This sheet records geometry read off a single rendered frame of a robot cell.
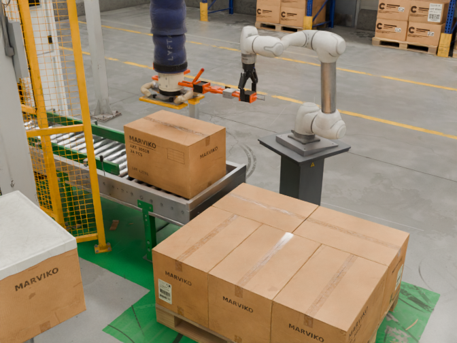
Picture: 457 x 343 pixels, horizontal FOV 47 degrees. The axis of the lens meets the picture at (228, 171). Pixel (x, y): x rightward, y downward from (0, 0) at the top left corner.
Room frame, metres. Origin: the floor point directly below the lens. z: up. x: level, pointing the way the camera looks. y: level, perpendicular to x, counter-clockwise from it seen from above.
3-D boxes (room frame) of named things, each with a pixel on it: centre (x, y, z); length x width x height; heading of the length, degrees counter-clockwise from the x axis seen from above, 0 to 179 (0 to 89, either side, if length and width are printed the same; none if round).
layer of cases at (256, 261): (2.60, -0.33, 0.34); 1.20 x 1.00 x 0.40; 56
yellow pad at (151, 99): (3.34, 0.44, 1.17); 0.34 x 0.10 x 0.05; 57
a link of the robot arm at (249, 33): (3.10, -0.13, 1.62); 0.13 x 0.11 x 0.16; 43
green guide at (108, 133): (4.29, 1.19, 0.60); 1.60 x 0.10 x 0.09; 56
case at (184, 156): (3.41, 0.38, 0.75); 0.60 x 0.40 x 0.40; 54
